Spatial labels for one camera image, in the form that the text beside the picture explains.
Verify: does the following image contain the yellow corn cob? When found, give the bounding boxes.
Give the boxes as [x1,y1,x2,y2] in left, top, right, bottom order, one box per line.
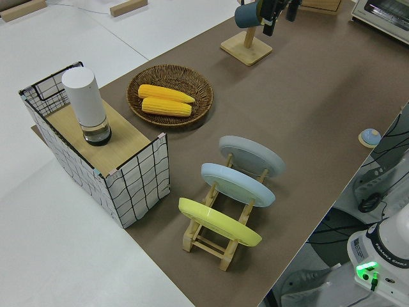
[141,97,193,118]
[137,83,197,104]

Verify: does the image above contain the wooden mug tree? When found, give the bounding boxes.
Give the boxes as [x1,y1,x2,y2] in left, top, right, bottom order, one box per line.
[220,0,274,67]

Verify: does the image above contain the light wooden block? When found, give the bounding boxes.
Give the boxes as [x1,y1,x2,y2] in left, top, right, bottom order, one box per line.
[109,0,145,17]
[0,0,47,23]

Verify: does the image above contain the brown table mat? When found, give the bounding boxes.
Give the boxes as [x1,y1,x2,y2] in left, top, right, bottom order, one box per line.
[97,0,409,307]

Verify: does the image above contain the thin grey cable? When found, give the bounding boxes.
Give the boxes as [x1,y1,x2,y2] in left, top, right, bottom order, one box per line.
[47,2,111,15]

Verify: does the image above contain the white cylindrical bottle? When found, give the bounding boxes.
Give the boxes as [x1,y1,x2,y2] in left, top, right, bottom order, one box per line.
[61,66,113,147]

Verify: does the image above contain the white toaster oven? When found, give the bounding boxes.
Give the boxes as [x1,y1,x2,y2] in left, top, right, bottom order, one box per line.
[349,0,409,46]

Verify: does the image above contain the dark blue mug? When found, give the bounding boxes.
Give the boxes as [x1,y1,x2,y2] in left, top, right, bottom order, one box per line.
[234,1,266,29]

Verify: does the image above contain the blue dome call bell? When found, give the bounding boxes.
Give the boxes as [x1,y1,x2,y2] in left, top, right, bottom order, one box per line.
[358,128,382,148]

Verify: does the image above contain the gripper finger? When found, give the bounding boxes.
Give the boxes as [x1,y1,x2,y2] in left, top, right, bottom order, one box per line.
[260,0,284,36]
[286,0,303,22]

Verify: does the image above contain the wooden drawer cabinet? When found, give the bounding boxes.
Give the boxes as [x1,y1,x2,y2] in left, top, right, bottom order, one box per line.
[301,0,343,15]

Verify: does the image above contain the yellow round plate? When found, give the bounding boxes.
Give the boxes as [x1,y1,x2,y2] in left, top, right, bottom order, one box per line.
[178,197,263,248]

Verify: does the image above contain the grey robot mounting stand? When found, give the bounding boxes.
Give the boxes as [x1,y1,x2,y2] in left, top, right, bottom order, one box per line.
[258,102,409,307]

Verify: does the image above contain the black wire basket grid cloth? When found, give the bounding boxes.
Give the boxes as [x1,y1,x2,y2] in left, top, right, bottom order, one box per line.
[18,60,170,230]

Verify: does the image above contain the black coiled cable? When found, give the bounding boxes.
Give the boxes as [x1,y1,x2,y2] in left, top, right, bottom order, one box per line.
[357,191,389,214]

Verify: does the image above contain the low wooden plate rack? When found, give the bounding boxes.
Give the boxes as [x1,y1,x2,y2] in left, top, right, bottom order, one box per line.
[181,152,270,272]

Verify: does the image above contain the light blue round plate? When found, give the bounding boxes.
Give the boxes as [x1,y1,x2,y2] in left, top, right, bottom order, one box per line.
[200,162,277,209]

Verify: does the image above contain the gray round plate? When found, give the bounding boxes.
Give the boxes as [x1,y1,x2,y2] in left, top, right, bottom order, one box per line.
[219,135,286,180]

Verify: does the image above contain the round wicker basket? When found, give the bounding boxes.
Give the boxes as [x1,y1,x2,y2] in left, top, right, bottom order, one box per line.
[127,64,215,129]

